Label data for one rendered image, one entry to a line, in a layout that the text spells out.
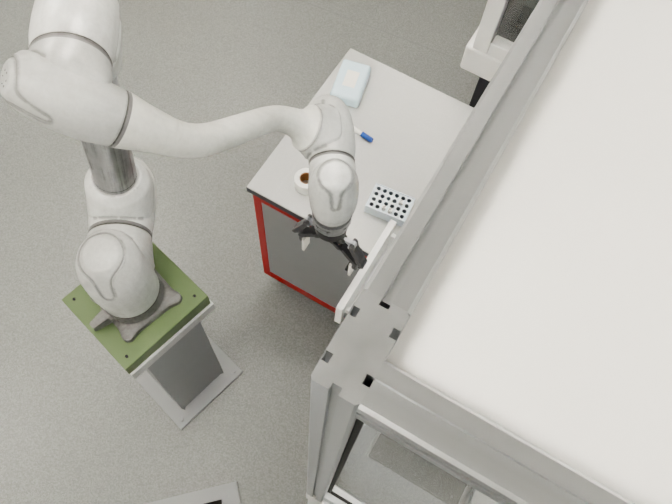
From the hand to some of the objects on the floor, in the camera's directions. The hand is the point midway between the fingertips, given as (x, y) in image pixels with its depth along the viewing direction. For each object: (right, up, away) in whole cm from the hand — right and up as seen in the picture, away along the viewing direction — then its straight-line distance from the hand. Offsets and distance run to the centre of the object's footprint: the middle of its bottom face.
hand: (328, 257), depth 168 cm
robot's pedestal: (-54, -44, +78) cm, 104 cm away
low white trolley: (+13, 0, +101) cm, 101 cm away
